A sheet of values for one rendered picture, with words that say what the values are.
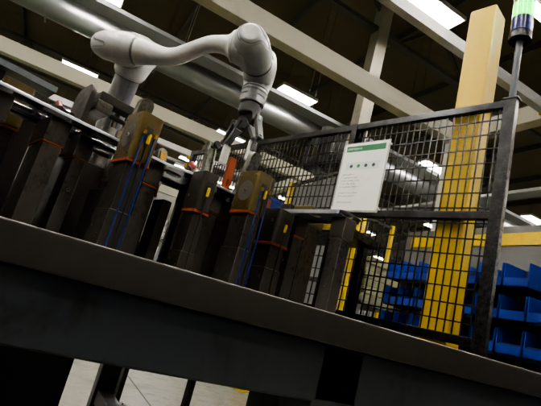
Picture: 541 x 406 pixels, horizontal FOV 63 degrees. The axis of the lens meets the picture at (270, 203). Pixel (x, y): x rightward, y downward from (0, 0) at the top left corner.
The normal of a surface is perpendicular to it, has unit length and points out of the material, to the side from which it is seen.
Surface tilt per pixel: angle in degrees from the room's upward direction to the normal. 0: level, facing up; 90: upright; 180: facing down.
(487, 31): 90
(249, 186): 90
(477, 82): 90
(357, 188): 90
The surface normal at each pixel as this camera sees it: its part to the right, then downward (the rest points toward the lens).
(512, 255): -0.85, -0.33
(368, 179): -0.68, -0.35
